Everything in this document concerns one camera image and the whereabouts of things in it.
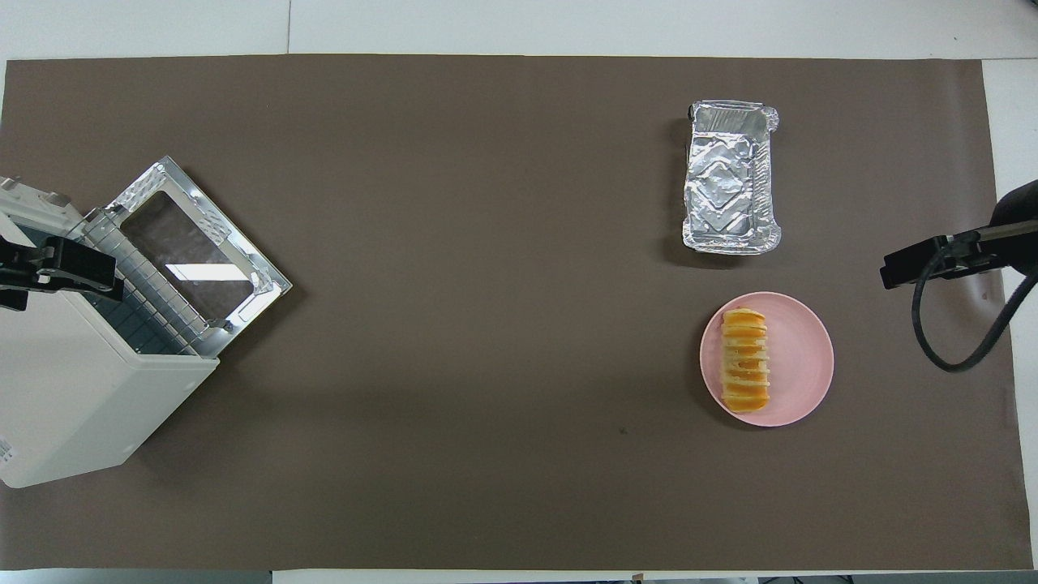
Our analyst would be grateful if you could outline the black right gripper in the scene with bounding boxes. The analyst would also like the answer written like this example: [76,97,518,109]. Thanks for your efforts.
[881,180,1038,290]

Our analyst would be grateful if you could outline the sliced orange bread loaf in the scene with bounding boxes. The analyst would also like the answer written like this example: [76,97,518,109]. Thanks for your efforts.
[720,307,771,414]

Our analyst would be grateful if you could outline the aluminium foil tray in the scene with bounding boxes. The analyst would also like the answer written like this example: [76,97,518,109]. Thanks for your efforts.
[681,99,783,256]

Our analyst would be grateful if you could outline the glass oven door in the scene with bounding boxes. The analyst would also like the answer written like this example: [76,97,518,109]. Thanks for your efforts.
[105,156,293,359]

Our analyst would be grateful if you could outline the white toaster oven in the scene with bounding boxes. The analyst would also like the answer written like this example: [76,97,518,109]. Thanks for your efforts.
[0,177,220,489]

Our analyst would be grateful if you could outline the pink round plate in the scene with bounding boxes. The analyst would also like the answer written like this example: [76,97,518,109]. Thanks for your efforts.
[699,291,835,428]

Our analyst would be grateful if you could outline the brown table mat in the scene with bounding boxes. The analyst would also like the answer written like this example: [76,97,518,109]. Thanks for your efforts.
[0,54,1032,571]

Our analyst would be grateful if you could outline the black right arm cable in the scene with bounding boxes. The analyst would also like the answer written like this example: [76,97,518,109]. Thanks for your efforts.
[911,243,1038,373]

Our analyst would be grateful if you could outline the metal oven wire rack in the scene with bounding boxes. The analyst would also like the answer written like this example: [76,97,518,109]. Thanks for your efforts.
[81,207,204,359]

